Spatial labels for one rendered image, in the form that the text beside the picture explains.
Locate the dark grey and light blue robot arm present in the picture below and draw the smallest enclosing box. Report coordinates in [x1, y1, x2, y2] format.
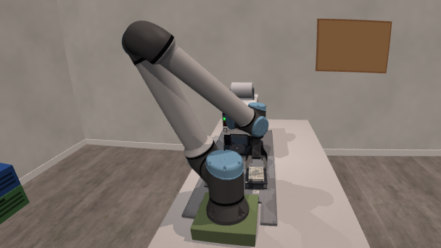
[122, 20, 268, 226]

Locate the dark grey rectangular frame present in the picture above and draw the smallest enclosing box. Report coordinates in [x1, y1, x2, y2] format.
[245, 168, 268, 189]

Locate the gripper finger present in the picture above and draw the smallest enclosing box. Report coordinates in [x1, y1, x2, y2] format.
[261, 150, 268, 170]
[246, 149, 252, 170]

